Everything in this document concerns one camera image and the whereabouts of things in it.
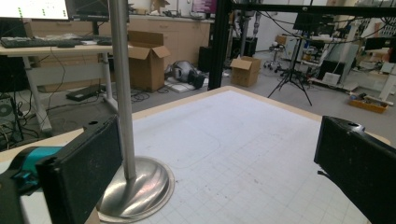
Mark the white foam board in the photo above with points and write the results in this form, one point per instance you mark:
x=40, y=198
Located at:
x=179, y=87

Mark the white grid mat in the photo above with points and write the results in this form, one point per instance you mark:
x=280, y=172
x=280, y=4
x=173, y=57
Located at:
x=233, y=155

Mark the black keyboard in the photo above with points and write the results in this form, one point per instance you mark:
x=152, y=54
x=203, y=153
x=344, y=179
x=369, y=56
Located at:
x=34, y=42

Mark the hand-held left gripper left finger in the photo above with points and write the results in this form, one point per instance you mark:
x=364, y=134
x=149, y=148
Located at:
x=81, y=168

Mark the grey plastic device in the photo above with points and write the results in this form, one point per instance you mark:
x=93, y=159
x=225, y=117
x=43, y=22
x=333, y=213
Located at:
x=183, y=70

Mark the black tripod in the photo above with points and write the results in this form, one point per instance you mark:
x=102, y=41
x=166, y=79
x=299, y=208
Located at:
x=291, y=73

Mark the dark computer monitor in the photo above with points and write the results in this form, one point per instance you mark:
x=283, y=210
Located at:
x=90, y=9

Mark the office stool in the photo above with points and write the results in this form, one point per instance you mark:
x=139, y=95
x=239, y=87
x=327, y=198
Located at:
x=275, y=49

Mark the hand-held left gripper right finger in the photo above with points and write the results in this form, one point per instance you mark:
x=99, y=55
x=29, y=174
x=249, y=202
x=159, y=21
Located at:
x=361, y=165

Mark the black computer tower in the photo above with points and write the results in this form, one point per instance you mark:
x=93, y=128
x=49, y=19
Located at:
x=6, y=118

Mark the small cardboard box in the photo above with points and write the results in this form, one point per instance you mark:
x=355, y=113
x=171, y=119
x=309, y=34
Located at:
x=246, y=73

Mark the lit computer monitor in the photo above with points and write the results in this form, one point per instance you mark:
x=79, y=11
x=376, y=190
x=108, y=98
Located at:
x=31, y=9

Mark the steel utensil stand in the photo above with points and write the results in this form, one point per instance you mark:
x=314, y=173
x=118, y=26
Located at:
x=123, y=93

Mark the white desk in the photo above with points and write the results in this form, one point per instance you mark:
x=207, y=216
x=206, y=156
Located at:
x=46, y=50

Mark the black metal frame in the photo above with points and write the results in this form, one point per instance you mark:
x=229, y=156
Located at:
x=219, y=46

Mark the flat black box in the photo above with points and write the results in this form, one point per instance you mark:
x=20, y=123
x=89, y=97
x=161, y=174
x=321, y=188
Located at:
x=84, y=92

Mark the yellow tray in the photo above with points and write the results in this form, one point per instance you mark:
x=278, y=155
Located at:
x=369, y=105

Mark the large cardboard box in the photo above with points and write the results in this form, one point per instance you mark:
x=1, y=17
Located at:
x=146, y=68

